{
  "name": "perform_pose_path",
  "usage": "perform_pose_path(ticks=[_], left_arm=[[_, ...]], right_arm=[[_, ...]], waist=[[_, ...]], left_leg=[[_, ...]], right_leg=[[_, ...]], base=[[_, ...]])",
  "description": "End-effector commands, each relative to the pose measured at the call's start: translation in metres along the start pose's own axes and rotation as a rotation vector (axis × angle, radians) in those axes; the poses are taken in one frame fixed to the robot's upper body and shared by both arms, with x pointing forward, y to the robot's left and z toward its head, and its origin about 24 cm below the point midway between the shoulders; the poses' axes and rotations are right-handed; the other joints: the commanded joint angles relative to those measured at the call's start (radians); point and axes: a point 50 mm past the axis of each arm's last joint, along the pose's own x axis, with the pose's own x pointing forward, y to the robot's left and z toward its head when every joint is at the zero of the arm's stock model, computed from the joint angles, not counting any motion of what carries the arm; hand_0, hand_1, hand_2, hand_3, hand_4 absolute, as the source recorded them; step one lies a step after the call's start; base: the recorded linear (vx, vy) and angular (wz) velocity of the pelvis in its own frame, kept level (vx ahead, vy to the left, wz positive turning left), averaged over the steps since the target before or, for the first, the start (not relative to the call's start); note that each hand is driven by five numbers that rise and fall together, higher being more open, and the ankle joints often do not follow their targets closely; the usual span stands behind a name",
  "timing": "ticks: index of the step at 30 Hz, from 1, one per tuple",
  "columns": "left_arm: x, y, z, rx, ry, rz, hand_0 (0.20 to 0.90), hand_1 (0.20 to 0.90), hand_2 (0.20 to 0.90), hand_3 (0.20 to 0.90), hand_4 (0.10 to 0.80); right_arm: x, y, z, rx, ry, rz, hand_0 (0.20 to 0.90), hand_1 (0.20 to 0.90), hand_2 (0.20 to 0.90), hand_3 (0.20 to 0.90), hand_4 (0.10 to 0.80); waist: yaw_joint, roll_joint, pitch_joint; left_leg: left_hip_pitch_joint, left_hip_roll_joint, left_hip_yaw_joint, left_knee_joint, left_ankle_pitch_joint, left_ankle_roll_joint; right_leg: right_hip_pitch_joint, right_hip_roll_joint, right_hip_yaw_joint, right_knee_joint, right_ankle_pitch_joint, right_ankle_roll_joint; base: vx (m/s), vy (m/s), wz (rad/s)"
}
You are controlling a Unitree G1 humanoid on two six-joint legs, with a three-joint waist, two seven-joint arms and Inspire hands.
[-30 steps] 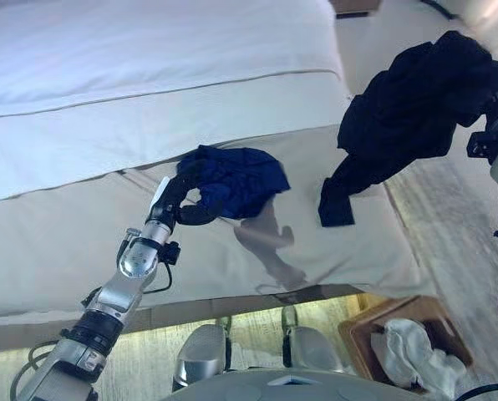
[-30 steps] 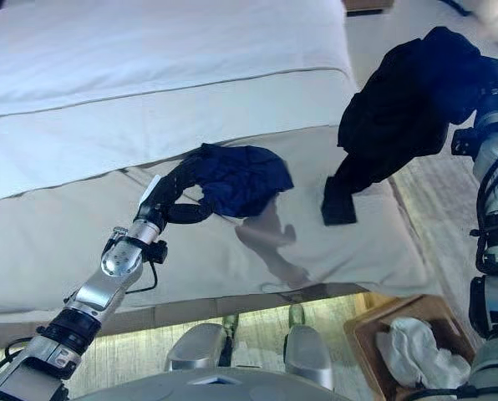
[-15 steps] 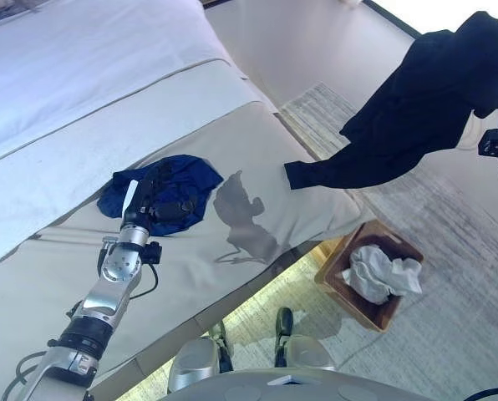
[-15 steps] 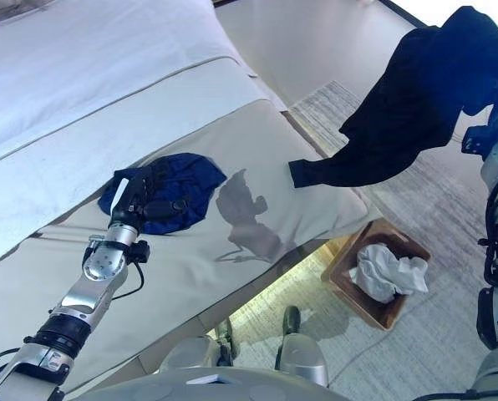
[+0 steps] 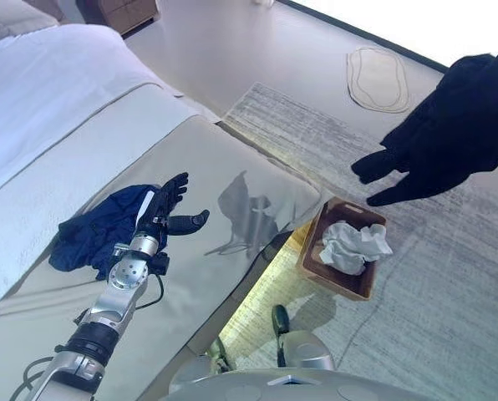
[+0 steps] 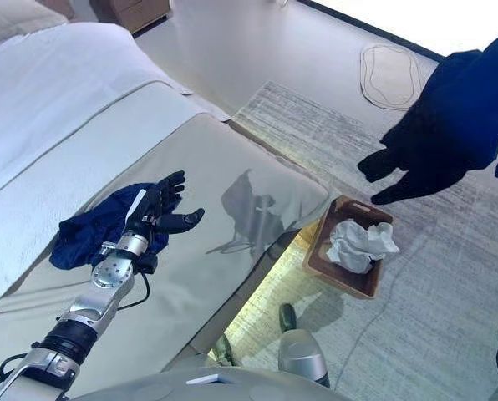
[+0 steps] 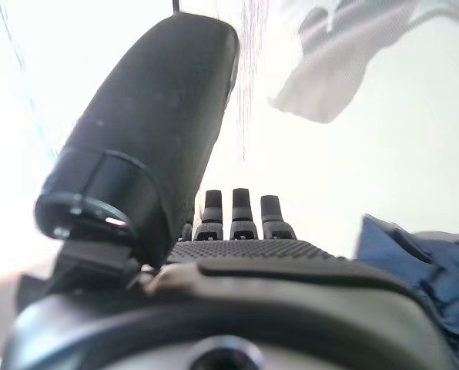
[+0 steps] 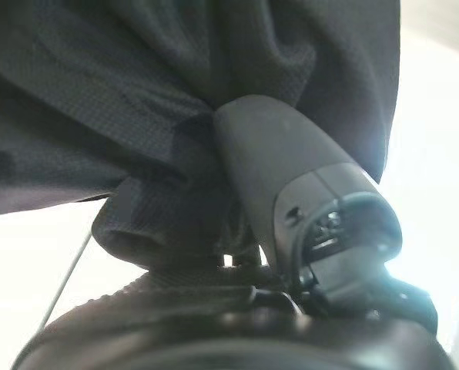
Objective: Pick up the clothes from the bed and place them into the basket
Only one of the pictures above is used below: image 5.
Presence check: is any white garment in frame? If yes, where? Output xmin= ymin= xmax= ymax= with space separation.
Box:
xmin=318 ymin=221 xmax=394 ymax=276

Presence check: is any beige bed runner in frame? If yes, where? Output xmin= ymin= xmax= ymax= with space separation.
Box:
xmin=0 ymin=114 xmax=323 ymax=401

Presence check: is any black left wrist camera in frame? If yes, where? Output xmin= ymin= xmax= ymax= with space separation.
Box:
xmin=148 ymin=251 xmax=170 ymax=276

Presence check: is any brown wicker basket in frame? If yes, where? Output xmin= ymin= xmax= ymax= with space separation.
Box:
xmin=299 ymin=195 xmax=388 ymax=301

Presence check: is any dark blue garment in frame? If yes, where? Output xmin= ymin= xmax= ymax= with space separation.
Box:
xmin=48 ymin=183 xmax=166 ymax=282

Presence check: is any beige oval floor mat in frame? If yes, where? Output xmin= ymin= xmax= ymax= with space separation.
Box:
xmin=346 ymin=45 xmax=411 ymax=113

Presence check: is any grey robot torso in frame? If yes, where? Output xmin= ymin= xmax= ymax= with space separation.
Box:
xmin=160 ymin=365 xmax=425 ymax=401

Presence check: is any brown cube nightstand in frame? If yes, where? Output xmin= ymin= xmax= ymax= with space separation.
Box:
xmin=98 ymin=0 xmax=158 ymax=37

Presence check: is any silver right robot leg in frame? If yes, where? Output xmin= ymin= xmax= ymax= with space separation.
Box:
xmin=271 ymin=304 xmax=336 ymax=371

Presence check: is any silver robot leg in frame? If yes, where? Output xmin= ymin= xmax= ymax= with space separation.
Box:
xmin=168 ymin=336 xmax=238 ymax=392
xmin=271 ymin=304 xmax=336 ymax=371

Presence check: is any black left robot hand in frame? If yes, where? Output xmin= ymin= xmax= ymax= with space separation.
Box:
xmin=135 ymin=171 xmax=211 ymax=241

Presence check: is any black garment with blue label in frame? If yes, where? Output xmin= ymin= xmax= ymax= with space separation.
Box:
xmin=351 ymin=39 xmax=498 ymax=208

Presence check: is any silver left robot leg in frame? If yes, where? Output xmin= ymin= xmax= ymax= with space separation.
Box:
xmin=168 ymin=336 xmax=238 ymax=392

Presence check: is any white duvet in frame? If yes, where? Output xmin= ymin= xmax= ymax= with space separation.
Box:
xmin=0 ymin=23 xmax=200 ymax=318

